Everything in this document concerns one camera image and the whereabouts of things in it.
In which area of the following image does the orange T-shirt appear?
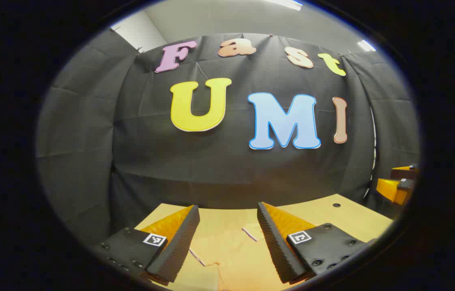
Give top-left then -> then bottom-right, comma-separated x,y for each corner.
187,220 -> 292,291

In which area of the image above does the black backdrop cloth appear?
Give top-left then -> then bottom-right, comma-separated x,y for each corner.
36,28 -> 421,247

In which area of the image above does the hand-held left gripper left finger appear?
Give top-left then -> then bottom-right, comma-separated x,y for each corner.
90,205 -> 201,287

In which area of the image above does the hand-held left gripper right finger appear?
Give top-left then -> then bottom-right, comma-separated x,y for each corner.
257,202 -> 377,285

